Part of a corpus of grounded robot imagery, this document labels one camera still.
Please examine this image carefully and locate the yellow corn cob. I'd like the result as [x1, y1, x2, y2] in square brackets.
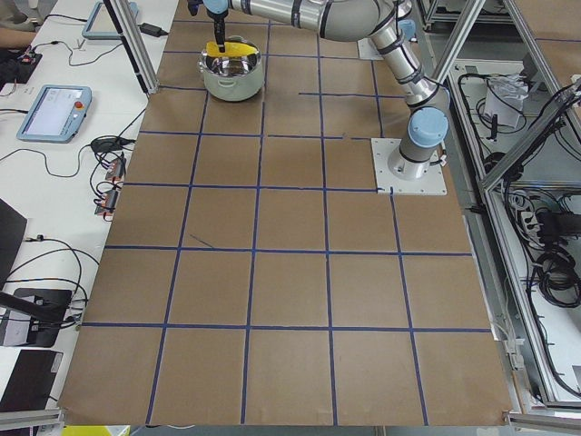
[205, 41, 259, 58]

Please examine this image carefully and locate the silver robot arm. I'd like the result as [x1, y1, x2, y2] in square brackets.
[188, 0, 450, 182]

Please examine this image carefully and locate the pale green cooking pot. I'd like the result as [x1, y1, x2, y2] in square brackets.
[199, 35, 265, 102]

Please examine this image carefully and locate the black power adapter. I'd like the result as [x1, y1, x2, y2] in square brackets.
[139, 23, 169, 37]

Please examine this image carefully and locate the far teach pendant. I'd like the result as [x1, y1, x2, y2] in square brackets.
[82, 1, 120, 41]

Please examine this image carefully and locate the teach pendant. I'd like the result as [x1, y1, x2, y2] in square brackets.
[16, 84, 93, 144]
[82, 1, 120, 41]

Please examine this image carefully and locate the near teach pendant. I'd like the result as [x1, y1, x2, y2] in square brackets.
[16, 84, 93, 144]

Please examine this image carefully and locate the brown paper table cover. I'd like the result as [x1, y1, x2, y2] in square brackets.
[60, 5, 511, 426]

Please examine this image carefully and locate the black laptop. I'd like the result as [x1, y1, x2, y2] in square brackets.
[0, 200, 27, 288]

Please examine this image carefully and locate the black tablet stand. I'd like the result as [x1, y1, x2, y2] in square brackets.
[1, 288, 73, 348]

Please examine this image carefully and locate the aluminium frame post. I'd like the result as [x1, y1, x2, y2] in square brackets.
[103, 0, 159, 95]

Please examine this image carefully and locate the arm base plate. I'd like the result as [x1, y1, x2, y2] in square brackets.
[370, 138, 448, 196]

